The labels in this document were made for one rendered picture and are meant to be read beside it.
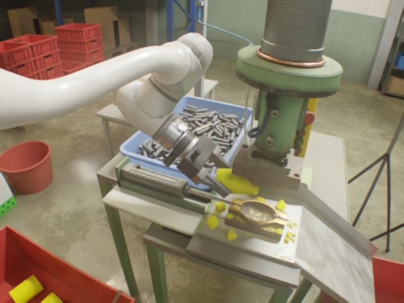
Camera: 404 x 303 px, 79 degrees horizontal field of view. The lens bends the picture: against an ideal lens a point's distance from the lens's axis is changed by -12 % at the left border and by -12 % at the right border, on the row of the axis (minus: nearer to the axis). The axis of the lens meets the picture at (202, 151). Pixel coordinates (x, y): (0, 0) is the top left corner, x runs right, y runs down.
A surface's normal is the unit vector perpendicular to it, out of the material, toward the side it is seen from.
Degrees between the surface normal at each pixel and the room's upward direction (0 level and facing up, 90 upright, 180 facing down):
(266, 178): 90
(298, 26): 90
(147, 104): 67
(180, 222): 0
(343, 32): 90
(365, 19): 90
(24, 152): 82
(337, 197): 0
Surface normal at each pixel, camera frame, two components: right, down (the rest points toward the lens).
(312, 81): 0.14, 0.57
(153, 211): 0.04, -0.82
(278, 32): -0.72, 0.37
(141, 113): -0.07, 0.22
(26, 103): 0.97, 0.18
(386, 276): -0.35, 0.52
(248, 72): -0.86, 0.26
